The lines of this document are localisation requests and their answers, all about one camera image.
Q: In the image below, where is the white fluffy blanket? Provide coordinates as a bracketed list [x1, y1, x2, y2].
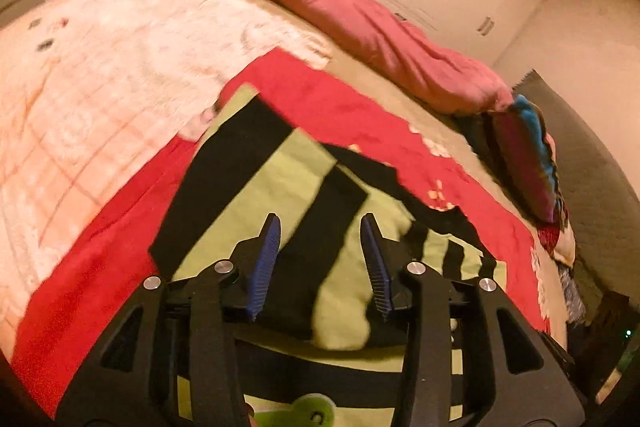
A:
[0, 0, 333, 323]

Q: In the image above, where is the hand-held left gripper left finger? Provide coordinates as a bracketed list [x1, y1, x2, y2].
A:
[55, 213, 282, 427]

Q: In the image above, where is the blue and magenta cushion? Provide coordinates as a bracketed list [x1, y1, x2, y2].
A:
[492, 94, 563, 225]

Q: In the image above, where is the black and green striped garment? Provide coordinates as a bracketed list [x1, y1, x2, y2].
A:
[149, 84, 508, 427]

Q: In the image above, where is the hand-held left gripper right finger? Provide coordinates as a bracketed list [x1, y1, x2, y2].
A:
[360, 213, 586, 427]

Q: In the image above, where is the red floral blanket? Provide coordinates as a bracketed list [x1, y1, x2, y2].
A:
[10, 48, 551, 418]

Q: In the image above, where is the pink pillow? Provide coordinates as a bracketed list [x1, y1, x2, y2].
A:
[260, 0, 516, 115]

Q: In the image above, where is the grey quilted headboard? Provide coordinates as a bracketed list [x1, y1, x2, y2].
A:
[512, 69, 640, 303]

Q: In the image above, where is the bed with beige sheet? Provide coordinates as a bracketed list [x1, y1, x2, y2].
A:
[165, 0, 568, 348]

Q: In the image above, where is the patterned cloth heap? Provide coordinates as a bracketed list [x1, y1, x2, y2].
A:
[537, 132, 586, 323]

